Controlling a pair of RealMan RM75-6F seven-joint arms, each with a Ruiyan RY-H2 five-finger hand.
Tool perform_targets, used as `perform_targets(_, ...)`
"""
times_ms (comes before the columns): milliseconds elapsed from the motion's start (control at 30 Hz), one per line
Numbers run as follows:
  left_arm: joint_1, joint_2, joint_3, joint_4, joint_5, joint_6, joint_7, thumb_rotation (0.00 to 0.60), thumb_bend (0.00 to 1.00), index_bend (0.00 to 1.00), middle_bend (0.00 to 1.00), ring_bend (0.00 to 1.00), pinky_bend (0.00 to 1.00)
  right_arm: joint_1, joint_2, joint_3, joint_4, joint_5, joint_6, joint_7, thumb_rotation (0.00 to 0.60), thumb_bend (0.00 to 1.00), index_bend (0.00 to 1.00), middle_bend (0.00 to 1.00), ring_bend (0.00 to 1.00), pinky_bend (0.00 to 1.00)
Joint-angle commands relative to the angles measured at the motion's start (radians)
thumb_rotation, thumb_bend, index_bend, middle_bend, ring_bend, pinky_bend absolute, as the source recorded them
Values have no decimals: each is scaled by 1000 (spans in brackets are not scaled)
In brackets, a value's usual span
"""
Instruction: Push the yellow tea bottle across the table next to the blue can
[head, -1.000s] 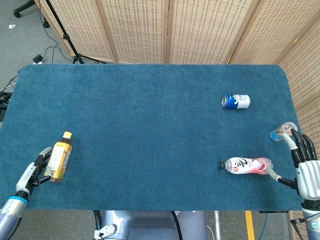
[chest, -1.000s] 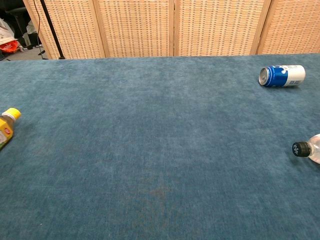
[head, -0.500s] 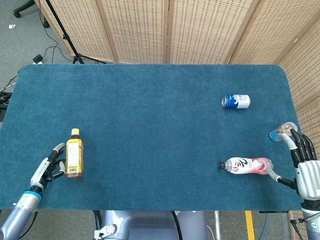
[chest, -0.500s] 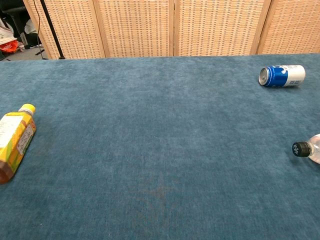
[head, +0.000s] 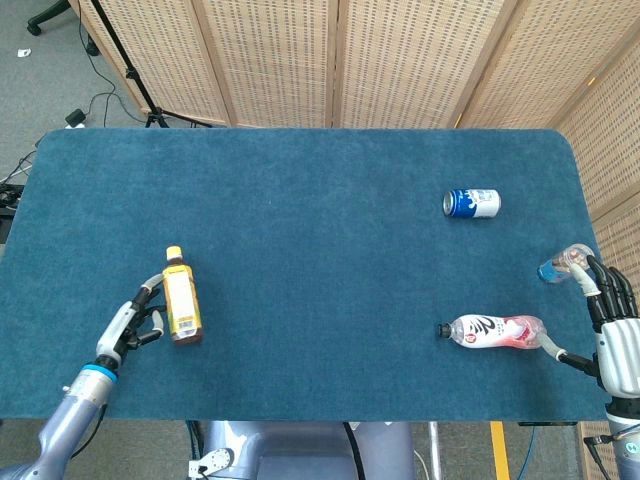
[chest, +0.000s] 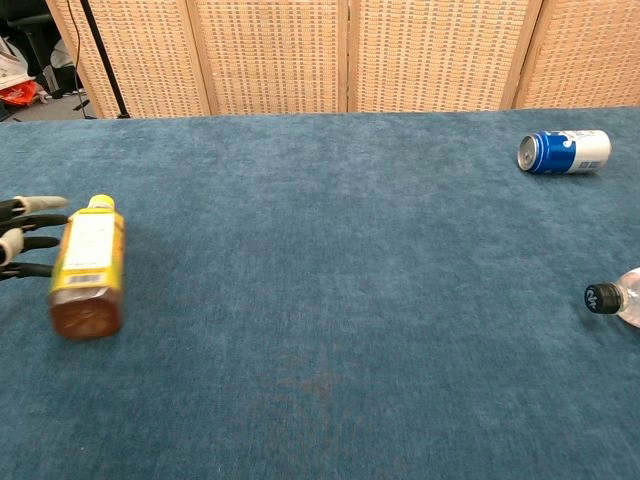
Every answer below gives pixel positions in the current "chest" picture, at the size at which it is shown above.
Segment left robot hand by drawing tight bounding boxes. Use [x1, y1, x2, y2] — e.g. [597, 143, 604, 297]
[0, 195, 70, 281]

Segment yellow tea bottle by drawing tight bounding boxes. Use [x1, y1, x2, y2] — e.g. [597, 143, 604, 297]
[48, 193, 126, 341]

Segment clear bottle white red label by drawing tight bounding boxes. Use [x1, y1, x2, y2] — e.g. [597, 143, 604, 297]
[583, 266, 640, 330]

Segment orange plastic bag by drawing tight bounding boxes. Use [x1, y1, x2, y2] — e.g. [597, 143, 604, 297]
[0, 81, 39, 107]

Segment black tripod stand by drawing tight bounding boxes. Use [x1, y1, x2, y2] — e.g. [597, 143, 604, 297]
[79, 0, 132, 120]

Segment black office chair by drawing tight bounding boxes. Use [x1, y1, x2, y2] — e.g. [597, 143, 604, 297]
[4, 12, 84, 99]

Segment wicker folding screen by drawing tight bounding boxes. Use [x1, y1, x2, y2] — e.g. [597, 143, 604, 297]
[45, 0, 640, 120]

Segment blue table cloth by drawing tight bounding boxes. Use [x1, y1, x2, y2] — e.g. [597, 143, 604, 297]
[0, 106, 640, 480]

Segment blue and white can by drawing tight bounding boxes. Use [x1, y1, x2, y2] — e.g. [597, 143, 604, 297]
[517, 129, 612, 176]

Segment thin black floor cable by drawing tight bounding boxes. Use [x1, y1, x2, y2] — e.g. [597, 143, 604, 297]
[66, 0, 97, 120]

